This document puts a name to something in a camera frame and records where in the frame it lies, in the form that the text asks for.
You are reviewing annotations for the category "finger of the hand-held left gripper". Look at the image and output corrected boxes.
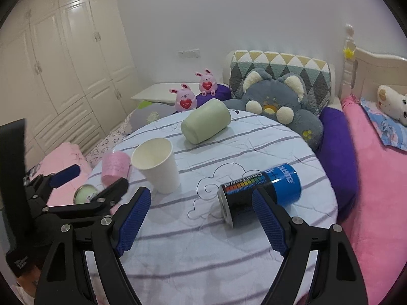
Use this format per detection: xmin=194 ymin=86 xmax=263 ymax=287
xmin=41 ymin=178 xmax=129 ymax=220
xmin=27 ymin=164 xmax=81 ymax=198

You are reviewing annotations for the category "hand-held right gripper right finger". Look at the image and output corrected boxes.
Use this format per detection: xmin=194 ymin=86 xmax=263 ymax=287
xmin=252 ymin=187 xmax=369 ymax=305

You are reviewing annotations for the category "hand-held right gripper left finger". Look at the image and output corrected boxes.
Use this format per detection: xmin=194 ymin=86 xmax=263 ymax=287
xmin=34 ymin=187 xmax=152 ymax=305

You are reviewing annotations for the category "pale green cup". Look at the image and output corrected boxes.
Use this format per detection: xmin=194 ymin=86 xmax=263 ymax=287
xmin=181 ymin=98 xmax=232 ymax=145

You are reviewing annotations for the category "pink plastic cup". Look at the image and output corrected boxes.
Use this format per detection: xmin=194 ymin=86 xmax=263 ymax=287
xmin=101 ymin=151 xmax=132 ymax=187

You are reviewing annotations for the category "small green round cup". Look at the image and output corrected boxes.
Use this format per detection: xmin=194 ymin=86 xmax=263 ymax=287
xmin=74 ymin=184 xmax=99 ymax=204

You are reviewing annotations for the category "white paper cup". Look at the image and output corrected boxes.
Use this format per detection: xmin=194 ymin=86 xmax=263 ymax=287
xmin=131 ymin=138 xmax=181 ymax=194

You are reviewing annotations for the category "light pink cloth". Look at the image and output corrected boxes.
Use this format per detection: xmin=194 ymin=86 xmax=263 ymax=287
xmin=25 ymin=142 xmax=93 ymax=208

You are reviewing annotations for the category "blue and black can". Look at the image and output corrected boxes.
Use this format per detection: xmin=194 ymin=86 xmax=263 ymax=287
xmin=217 ymin=163 xmax=301 ymax=228

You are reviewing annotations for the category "heart printed bedsheet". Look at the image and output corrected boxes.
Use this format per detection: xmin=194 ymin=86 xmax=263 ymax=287
xmin=84 ymin=114 xmax=135 ymax=170

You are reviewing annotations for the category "grey pillow with green print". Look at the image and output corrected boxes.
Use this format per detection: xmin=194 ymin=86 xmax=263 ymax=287
xmin=122 ymin=101 xmax=179 ymax=134

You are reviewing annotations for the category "purple pillow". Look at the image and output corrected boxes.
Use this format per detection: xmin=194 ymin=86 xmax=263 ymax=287
xmin=195 ymin=84 xmax=232 ymax=106
xmin=318 ymin=106 xmax=358 ymax=220

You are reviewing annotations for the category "white nightstand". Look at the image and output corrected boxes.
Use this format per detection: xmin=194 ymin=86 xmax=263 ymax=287
xmin=130 ymin=83 xmax=204 ymax=105

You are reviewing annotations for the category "pink fleece blanket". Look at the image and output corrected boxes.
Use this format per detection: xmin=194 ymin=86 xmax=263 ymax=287
xmin=340 ymin=95 xmax=407 ymax=305

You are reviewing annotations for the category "pink bunny plush toy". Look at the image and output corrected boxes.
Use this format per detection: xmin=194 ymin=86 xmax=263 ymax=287
xmin=195 ymin=68 xmax=218 ymax=96
xmin=169 ymin=83 xmax=198 ymax=112

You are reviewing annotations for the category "grey bear plush cushion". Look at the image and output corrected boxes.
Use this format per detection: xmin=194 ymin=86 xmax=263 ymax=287
xmin=223 ymin=68 xmax=324 ymax=152

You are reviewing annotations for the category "cream wardrobe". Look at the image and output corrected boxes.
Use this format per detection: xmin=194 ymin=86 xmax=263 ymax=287
xmin=0 ymin=0 xmax=141 ymax=167

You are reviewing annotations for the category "blue floral pillow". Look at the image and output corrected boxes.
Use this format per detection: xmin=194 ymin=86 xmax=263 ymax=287
xmin=360 ymin=97 xmax=407 ymax=152

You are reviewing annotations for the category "triangle patterned quilted pillow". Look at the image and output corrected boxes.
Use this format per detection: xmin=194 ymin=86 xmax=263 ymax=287
xmin=223 ymin=50 xmax=336 ymax=118

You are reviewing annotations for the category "white plush toy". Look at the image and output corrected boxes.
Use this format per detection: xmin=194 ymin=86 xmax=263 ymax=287
xmin=377 ymin=84 xmax=407 ymax=123

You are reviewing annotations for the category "cream wooden headboard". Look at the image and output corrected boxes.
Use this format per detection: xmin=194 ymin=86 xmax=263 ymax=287
xmin=339 ymin=24 xmax=407 ymax=109

